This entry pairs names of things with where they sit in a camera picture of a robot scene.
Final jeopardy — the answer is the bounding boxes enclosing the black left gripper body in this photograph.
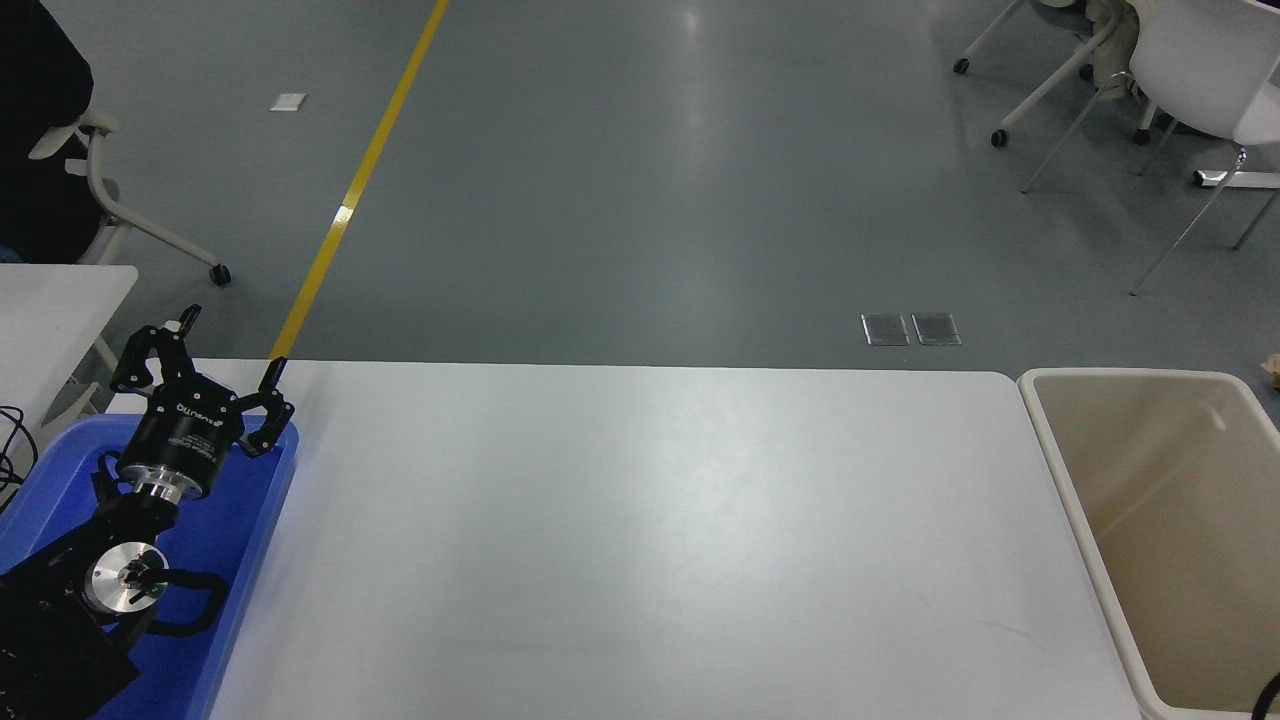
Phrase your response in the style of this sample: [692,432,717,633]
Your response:
[118,380,247,495]

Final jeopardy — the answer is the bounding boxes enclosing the blue plastic tray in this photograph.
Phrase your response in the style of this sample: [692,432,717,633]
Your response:
[0,415,299,720]

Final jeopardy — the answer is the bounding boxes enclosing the white side table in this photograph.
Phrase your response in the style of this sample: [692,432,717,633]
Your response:
[0,263,139,446]

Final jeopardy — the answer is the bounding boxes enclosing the white wheeled office chair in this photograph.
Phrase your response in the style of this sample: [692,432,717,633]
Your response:
[28,108,232,288]

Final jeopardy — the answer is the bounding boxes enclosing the seated person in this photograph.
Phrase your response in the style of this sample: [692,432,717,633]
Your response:
[0,0,101,263]

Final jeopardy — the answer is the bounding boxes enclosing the white chair with casters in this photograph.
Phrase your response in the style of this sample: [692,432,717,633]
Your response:
[952,0,1151,149]

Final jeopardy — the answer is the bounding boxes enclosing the beige garment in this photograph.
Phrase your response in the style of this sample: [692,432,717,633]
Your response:
[1030,0,1143,99]

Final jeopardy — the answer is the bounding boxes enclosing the large pale plastic bin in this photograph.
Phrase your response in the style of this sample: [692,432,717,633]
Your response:
[1017,367,1280,720]

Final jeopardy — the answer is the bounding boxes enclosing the white shell chair metal legs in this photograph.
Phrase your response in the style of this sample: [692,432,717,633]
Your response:
[1020,0,1280,296]

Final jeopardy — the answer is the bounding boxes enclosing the white metal foot bar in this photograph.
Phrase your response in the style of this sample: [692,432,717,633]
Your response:
[1192,168,1280,191]

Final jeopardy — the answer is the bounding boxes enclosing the thin black cable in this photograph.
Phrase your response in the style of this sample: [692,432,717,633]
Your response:
[0,405,39,511]

